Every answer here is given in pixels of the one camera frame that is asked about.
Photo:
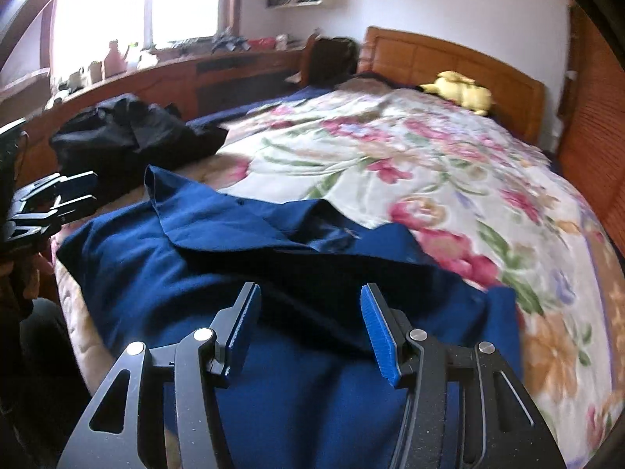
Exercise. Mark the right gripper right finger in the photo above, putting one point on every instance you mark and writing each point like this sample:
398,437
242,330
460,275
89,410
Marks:
500,425

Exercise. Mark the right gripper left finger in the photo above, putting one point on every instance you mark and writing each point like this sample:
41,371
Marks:
123,425

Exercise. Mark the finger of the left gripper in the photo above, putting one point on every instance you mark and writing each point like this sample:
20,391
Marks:
63,212
68,183

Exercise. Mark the navy blue garment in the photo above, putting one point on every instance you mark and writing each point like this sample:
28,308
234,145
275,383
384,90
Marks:
310,394

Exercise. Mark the black garment pile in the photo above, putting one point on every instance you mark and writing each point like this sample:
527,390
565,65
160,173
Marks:
118,138

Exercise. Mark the pink bottle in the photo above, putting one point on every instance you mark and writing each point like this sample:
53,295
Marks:
114,62

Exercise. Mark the navy bed sheet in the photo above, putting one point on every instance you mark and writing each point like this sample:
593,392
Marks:
239,112

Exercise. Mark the long wooden desk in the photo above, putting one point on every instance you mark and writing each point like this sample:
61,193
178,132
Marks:
197,86

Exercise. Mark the window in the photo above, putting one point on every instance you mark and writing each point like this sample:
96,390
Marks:
83,29

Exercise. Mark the floral bed blanket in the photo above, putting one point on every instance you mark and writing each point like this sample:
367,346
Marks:
485,205

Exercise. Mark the red container on desk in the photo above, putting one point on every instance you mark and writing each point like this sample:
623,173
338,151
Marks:
262,44

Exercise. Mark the wooden wardrobe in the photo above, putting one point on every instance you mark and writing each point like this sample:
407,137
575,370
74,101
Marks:
591,149

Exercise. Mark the wooden chair with dark bag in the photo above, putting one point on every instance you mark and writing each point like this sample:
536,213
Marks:
327,60

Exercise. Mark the wooden headboard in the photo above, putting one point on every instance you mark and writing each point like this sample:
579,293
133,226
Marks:
415,59

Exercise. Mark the yellow plush toy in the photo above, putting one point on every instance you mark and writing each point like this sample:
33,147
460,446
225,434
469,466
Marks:
462,91

